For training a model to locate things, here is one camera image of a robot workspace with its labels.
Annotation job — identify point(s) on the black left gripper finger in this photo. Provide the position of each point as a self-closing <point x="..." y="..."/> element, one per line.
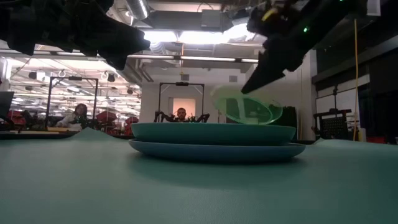
<point x="124" y="46"/>

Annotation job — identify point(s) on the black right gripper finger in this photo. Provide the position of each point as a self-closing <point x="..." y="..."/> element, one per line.
<point x="264" y="74"/>

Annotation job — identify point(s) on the translucent green plastic plate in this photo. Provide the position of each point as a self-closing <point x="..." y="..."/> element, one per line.
<point x="248" y="109"/>

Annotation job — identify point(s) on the black background robot arm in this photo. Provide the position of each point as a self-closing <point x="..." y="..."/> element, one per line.
<point x="163" y="116"/>
<point x="202" y="117"/>

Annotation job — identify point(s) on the black cabinet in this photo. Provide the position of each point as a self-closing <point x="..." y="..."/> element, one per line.
<point x="290" y="124"/>

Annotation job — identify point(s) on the long ceiling light strip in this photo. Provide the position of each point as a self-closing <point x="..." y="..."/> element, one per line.
<point x="205" y="58"/>

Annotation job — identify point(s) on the red chair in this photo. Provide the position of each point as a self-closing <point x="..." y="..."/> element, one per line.
<point x="107" y="118"/>
<point x="132" y="124"/>

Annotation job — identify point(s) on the person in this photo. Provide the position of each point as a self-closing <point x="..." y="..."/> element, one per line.
<point x="181" y="114"/>
<point x="76" y="118"/>

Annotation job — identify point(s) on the large blue plastic plate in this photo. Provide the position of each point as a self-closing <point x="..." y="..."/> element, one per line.
<point x="217" y="153"/>

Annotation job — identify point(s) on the dark monitor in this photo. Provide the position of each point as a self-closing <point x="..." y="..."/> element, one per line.
<point x="5" y="104"/>

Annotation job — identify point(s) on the red box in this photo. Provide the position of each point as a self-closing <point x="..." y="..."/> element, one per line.
<point x="377" y="139"/>

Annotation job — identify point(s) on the silver air duct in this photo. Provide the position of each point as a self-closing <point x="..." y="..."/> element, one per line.
<point x="138" y="7"/>

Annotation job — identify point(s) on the black station frame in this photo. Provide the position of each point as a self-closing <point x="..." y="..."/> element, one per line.
<point x="49" y="99"/>
<point x="159" y="99"/>

